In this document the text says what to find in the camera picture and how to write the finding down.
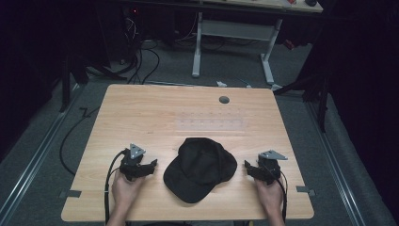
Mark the black metal stand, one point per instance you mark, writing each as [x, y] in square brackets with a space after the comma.
[70, 78]

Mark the grey tape piece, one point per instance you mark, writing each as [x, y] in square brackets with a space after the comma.
[71, 194]
[306, 190]

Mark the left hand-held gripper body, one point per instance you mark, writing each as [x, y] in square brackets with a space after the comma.
[133, 160]

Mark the metal floor rail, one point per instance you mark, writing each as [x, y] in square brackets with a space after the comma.
[337, 163]
[34, 157]

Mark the black baseball cap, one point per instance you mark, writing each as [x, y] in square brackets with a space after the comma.
[200, 169]

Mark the white-framed desk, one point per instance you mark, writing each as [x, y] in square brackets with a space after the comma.
[233, 29]

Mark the person's left hand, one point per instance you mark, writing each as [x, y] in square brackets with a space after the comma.
[125, 190]

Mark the black tripod stand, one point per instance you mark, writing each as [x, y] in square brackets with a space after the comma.
[313, 84]

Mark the black computer mouse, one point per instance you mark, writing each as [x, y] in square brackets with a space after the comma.
[311, 2]

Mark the person's right hand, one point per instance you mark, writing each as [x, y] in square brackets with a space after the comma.
[270, 194]

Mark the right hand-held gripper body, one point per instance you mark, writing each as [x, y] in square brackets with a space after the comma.
[269, 166]

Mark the clear plastic ruler strip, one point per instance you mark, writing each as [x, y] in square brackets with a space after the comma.
[210, 121]

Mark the small red object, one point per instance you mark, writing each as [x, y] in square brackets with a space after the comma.
[289, 44]

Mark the small white floor scrap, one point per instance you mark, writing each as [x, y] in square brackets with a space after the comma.
[221, 83]

